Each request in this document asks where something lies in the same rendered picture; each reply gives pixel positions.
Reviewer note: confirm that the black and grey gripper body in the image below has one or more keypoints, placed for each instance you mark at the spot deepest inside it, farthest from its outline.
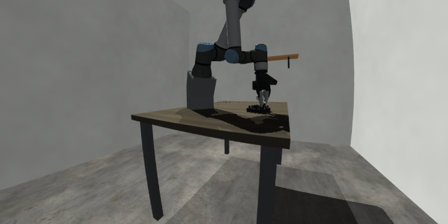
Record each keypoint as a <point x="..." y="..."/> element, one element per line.
<point x="262" y="84"/>

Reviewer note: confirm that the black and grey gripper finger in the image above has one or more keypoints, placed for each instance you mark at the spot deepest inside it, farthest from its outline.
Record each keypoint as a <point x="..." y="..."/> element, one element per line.
<point x="266" y="95"/>
<point x="260" y="94"/>

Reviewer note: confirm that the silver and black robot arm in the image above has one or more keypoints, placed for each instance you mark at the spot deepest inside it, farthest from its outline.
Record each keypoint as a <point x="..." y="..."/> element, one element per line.
<point x="228" y="45"/>

